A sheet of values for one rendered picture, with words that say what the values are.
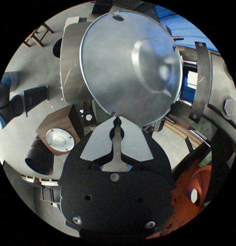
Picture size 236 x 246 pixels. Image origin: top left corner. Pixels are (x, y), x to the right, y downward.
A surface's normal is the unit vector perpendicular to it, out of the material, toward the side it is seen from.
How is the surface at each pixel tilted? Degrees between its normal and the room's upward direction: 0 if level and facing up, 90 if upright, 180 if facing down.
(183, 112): 90
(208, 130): 90
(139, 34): 0
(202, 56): 90
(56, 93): 0
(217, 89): 90
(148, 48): 0
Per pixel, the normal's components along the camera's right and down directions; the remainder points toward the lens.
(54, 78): 0.40, 0.48
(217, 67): -0.92, 0.21
